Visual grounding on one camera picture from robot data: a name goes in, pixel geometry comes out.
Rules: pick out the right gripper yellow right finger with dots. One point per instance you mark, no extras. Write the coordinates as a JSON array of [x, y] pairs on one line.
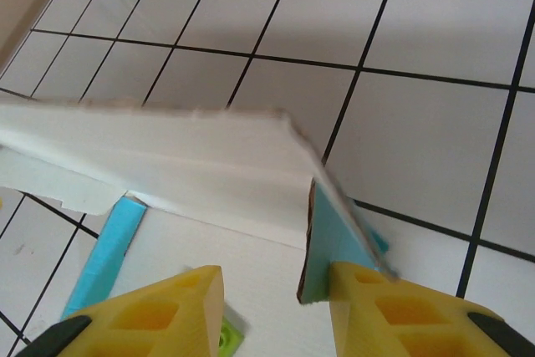
[[409, 323]]

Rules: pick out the white and blue paper box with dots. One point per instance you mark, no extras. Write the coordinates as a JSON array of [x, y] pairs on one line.
[[167, 156]]

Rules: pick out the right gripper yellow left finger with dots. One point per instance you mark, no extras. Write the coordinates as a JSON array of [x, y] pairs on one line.
[[159, 315]]

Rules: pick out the small green block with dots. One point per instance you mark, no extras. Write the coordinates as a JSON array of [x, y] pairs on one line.
[[230, 338]]

